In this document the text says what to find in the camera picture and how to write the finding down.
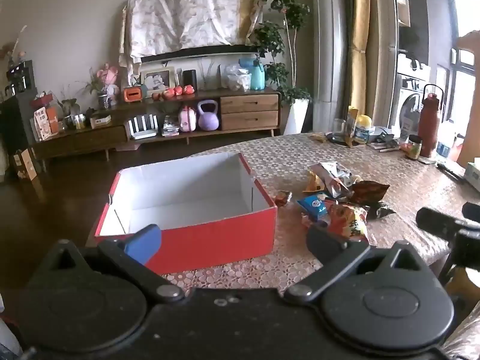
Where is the pink small case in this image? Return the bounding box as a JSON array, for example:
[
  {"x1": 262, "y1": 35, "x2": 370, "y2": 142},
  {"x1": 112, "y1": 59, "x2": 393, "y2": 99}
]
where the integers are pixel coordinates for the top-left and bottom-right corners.
[{"x1": 178, "y1": 105, "x2": 198, "y2": 133}]

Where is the grey standing air conditioner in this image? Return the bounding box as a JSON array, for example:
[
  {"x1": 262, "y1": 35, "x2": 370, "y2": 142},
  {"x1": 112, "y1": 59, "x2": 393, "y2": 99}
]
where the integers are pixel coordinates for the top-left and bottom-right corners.
[{"x1": 312, "y1": 0, "x2": 347, "y2": 133}]

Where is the brown cardboard box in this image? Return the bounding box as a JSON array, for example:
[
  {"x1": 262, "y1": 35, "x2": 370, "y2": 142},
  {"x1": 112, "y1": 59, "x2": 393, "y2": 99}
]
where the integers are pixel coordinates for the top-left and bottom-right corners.
[{"x1": 13, "y1": 149, "x2": 38, "y2": 181}]

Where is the black lid jar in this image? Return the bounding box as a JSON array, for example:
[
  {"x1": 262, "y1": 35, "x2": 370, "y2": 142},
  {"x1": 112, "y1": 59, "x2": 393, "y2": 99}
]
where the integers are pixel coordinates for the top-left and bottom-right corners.
[{"x1": 407, "y1": 134, "x2": 423, "y2": 160}]

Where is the dried flower branch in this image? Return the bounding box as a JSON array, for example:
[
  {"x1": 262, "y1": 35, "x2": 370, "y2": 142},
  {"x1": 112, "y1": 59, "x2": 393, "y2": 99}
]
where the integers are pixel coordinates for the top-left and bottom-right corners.
[{"x1": 0, "y1": 26, "x2": 29, "y2": 68}]

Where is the stack of booklets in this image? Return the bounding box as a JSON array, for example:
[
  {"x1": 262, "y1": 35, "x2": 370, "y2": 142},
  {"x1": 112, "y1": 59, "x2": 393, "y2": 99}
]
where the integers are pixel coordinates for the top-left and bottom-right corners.
[{"x1": 162, "y1": 115, "x2": 181, "y2": 137}]

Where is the red brown thermos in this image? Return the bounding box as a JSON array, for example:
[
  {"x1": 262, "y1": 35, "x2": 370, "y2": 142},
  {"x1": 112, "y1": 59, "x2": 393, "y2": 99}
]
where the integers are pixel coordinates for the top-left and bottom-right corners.
[{"x1": 418, "y1": 83, "x2": 443, "y2": 158}]

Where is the white router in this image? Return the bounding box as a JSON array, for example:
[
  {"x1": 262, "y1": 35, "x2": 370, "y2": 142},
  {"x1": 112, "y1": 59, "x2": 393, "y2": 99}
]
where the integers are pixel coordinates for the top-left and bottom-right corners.
[{"x1": 127, "y1": 113, "x2": 159, "y2": 139}]

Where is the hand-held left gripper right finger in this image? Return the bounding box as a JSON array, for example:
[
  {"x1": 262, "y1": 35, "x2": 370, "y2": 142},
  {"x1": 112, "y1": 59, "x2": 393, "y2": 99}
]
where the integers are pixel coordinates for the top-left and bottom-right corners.
[{"x1": 283, "y1": 224, "x2": 426, "y2": 304}]

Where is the pink flower doll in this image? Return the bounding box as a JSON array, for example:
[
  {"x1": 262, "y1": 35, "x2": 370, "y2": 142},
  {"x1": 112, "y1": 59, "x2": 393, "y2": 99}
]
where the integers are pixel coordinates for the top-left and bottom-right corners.
[{"x1": 97, "y1": 64, "x2": 120, "y2": 107}]

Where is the dark side cabinet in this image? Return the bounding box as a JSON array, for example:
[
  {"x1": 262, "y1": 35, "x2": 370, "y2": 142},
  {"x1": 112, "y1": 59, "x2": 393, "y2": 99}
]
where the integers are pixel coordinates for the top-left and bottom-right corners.
[{"x1": 0, "y1": 92, "x2": 38, "y2": 177}]

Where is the black television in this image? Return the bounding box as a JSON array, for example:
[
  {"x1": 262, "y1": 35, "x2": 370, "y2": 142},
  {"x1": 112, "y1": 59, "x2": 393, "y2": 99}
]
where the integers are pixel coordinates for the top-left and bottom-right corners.
[{"x1": 140, "y1": 44, "x2": 261, "y2": 64}]

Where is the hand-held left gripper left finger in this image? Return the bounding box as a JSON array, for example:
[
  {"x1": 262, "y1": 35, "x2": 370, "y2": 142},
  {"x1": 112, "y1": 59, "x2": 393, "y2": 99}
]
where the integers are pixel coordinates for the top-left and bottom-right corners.
[{"x1": 47, "y1": 224, "x2": 186, "y2": 304}]

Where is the black round tray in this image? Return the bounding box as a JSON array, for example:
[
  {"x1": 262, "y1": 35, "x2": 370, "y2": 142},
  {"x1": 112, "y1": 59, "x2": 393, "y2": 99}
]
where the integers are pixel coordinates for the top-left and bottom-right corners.
[{"x1": 325, "y1": 132, "x2": 353, "y2": 145}]

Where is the orange red chips packet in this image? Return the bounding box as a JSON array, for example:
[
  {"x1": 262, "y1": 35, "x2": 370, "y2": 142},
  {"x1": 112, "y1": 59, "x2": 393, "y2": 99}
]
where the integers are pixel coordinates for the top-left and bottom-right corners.
[{"x1": 326, "y1": 202, "x2": 370, "y2": 242}]

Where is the yellow lid bottle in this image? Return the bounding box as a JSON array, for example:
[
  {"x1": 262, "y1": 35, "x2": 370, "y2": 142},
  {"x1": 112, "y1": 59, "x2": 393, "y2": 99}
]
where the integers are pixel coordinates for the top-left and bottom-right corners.
[{"x1": 354, "y1": 114, "x2": 373, "y2": 145}]

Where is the small cardboard box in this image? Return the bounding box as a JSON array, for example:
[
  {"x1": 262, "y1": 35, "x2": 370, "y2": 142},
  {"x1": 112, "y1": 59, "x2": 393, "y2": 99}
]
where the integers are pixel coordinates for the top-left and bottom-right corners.
[{"x1": 89, "y1": 112, "x2": 112, "y2": 128}]

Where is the wooden television cabinet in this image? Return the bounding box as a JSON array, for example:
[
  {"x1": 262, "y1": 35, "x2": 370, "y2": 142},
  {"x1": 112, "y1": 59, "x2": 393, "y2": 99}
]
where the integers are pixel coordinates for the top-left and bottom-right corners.
[{"x1": 32, "y1": 88, "x2": 283, "y2": 162}]

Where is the purple kettlebell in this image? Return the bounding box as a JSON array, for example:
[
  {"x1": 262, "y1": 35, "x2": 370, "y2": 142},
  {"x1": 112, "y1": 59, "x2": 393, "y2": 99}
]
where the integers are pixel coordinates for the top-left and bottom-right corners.
[{"x1": 197, "y1": 100, "x2": 220, "y2": 132}]

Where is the clear plastic bag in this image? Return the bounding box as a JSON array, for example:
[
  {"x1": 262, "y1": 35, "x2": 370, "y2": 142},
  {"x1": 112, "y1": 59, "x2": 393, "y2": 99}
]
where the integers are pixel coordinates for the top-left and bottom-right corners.
[{"x1": 219, "y1": 64, "x2": 252, "y2": 91}]

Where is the blue snack packet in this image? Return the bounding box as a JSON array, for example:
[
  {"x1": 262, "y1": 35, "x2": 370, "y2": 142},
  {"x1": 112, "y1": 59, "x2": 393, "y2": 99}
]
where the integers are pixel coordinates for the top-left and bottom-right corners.
[{"x1": 298, "y1": 193, "x2": 331, "y2": 222}]

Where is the glass vase with twigs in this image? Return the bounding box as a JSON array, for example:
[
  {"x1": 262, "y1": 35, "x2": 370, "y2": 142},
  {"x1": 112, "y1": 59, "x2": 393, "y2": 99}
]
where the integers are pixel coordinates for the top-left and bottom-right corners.
[{"x1": 199, "y1": 60, "x2": 220, "y2": 91}]

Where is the pale tissue box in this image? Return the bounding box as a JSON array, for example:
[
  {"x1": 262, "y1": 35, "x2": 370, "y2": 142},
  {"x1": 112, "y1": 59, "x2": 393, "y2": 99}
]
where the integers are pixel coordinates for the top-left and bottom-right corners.
[{"x1": 464, "y1": 159, "x2": 480, "y2": 192}]

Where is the yellow curtain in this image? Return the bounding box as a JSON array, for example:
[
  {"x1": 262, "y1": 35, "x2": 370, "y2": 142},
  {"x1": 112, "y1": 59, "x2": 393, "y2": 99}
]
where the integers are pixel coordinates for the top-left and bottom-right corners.
[{"x1": 343, "y1": 0, "x2": 398, "y2": 128}]

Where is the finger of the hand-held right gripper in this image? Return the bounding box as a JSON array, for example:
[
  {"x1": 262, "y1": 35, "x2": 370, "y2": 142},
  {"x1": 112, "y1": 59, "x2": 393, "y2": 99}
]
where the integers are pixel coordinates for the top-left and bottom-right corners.
[{"x1": 416, "y1": 206, "x2": 469, "y2": 235}]

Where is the orange tissue box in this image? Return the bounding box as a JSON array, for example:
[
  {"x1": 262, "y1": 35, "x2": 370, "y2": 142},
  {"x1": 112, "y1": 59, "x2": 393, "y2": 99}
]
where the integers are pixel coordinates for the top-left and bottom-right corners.
[{"x1": 123, "y1": 85, "x2": 148, "y2": 103}]

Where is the wooden drawer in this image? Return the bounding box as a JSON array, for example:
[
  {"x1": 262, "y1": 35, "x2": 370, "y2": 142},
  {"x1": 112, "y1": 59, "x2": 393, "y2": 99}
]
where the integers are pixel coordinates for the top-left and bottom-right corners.
[
  {"x1": 221, "y1": 112, "x2": 279, "y2": 131},
  {"x1": 220, "y1": 94, "x2": 280, "y2": 115}
]

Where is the white planter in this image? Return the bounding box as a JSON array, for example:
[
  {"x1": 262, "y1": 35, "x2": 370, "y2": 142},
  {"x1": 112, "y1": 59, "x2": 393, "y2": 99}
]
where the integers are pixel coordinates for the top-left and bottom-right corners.
[{"x1": 283, "y1": 97, "x2": 311, "y2": 136}]

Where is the small potted plant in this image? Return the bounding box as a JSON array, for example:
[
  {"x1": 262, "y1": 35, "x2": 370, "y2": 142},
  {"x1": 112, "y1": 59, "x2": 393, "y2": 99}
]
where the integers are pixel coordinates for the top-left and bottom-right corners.
[{"x1": 80, "y1": 69, "x2": 111, "y2": 110}]

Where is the white washing machine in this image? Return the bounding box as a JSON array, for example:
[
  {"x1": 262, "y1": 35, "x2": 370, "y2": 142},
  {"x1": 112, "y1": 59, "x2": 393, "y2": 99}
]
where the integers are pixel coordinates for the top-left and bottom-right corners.
[{"x1": 390, "y1": 53, "x2": 434, "y2": 136}]

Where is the printed cloth cover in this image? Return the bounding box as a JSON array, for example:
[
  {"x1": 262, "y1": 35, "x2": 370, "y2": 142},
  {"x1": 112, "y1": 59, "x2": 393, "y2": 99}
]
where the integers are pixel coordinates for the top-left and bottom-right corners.
[{"x1": 119, "y1": 0, "x2": 265, "y2": 79}]

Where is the tall potted tree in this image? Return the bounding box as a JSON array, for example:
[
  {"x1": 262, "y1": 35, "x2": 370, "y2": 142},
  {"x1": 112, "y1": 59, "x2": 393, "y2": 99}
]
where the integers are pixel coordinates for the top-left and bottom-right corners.
[{"x1": 253, "y1": 0, "x2": 313, "y2": 106}]

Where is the blue water jug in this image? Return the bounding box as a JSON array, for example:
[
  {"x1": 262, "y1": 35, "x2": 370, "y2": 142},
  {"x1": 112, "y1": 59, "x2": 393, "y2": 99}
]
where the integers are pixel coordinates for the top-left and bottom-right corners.
[{"x1": 239, "y1": 54, "x2": 266, "y2": 91}]

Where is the black coffee machine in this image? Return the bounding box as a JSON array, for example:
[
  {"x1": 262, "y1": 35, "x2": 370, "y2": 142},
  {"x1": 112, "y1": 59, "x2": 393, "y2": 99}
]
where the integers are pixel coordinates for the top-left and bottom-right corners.
[{"x1": 5, "y1": 60, "x2": 36, "y2": 96}]

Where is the white orange carton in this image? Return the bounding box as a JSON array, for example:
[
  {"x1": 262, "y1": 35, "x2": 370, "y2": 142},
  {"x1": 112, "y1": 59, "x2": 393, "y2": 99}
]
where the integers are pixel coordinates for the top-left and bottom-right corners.
[{"x1": 33, "y1": 106, "x2": 61, "y2": 141}]

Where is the black remote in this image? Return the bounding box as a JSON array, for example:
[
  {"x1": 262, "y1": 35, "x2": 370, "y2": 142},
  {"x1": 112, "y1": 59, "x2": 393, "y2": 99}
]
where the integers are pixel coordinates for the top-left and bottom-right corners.
[{"x1": 437, "y1": 162, "x2": 466, "y2": 182}]

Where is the small green plant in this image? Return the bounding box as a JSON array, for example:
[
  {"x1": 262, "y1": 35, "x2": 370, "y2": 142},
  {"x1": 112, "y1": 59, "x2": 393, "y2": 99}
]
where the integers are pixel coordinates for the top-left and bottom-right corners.
[{"x1": 58, "y1": 97, "x2": 81, "y2": 128}]

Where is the red cardboard box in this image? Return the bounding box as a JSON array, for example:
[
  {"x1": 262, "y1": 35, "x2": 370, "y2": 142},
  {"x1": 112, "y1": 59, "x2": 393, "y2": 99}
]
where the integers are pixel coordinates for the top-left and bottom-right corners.
[{"x1": 94, "y1": 152, "x2": 278, "y2": 275}]

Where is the white photo frame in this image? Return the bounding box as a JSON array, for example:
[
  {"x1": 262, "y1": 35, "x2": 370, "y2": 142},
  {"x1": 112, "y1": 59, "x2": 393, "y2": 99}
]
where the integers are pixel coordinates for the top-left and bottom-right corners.
[{"x1": 140, "y1": 67, "x2": 176, "y2": 96}]

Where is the blue label water bottle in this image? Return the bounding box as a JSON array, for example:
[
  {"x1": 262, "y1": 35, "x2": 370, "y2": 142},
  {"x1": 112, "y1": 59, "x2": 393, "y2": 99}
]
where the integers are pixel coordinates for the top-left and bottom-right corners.
[{"x1": 435, "y1": 120, "x2": 456, "y2": 160}]

